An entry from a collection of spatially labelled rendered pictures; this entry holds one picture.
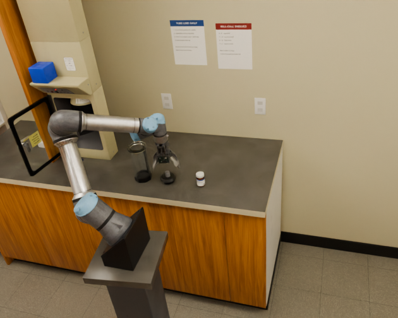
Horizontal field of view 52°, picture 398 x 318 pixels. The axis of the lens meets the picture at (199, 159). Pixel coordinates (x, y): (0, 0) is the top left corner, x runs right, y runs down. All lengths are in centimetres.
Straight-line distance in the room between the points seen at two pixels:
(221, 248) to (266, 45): 120
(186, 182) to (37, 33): 116
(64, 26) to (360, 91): 167
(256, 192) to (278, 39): 87
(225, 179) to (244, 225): 29
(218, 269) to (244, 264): 19
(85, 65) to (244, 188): 111
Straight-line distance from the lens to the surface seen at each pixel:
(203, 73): 260
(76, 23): 233
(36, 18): 245
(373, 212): 303
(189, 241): 247
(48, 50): 248
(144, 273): 190
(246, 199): 219
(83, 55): 237
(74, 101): 258
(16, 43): 254
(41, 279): 341
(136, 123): 194
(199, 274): 267
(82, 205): 183
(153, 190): 233
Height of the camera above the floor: 236
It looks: 34 degrees down
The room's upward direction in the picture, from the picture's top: 6 degrees counter-clockwise
